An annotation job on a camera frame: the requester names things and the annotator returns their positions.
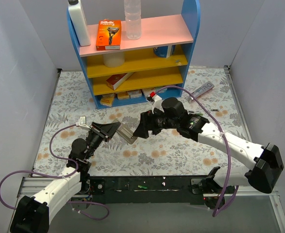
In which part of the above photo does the white air conditioner remote control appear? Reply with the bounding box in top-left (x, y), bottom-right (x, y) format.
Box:
top-left (113, 118), bottom-right (137, 144)

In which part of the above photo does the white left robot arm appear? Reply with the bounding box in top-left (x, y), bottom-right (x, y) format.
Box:
top-left (10, 122), bottom-right (121, 233)

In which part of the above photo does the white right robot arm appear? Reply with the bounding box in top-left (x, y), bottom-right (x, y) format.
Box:
top-left (134, 96), bottom-right (284, 194)

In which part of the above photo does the floral patterned table mat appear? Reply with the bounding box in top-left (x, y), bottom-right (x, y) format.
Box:
top-left (34, 68), bottom-right (248, 176)

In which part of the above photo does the red and white sponge pack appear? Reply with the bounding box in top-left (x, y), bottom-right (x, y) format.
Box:
top-left (141, 88), bottom-right (156, 98)

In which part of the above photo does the white wrapped sponge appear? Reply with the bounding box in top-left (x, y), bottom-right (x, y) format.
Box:
top-left (127, 89), bottom-right (142, 99)

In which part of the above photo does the green teal sponge pack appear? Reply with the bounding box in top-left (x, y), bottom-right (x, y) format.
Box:
top-left (156, 86), bottom-right (167, 93)

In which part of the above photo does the yellow wrapped sponge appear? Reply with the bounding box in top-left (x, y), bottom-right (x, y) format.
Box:
top-left (117, 91), bottom-right (130, 100)

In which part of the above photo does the silver toothpaste box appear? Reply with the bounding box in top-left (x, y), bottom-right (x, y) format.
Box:
top-left (191, 82), bottom-right (215, 99)

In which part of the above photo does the red tea box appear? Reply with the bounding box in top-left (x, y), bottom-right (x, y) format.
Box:
top-left (106, 72), bottom-right (134, 90)

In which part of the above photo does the blue and yellow shelf unit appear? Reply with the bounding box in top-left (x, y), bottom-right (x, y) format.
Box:
top-left (67, 0), bottom-right (201, 109)

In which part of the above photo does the beige paper towel roll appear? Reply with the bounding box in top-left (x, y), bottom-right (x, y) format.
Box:
top-left (102, 52), bottom-right (125, 68)

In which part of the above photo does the orange Gillette razor box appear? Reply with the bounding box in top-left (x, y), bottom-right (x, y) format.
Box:
top-left (96, 20), bottom-right (121, 50)

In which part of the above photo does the clear plastic water bottle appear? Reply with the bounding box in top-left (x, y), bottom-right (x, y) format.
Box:
top-left (124, 0), bottom-right (142, 40)

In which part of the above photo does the white plastic bottle black cap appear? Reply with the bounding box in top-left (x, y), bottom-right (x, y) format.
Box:
top-left (68, 0), bottom-right (91, 47)

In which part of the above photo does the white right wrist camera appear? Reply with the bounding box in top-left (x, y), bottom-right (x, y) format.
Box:
top-left (147, 92), bottom-right (162, 114)

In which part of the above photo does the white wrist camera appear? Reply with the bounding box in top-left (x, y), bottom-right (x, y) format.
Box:
top-left (147, 92), bottom-right (162, 114)
top-left (76, 116), bottom-right (91, 131)

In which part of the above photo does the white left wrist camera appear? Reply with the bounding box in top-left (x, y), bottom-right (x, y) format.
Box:
top-left (76, 116), bottom-right (91, 131)

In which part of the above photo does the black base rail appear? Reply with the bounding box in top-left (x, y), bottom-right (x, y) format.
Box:
top-left (62, 174), bottom-right (233, 207)

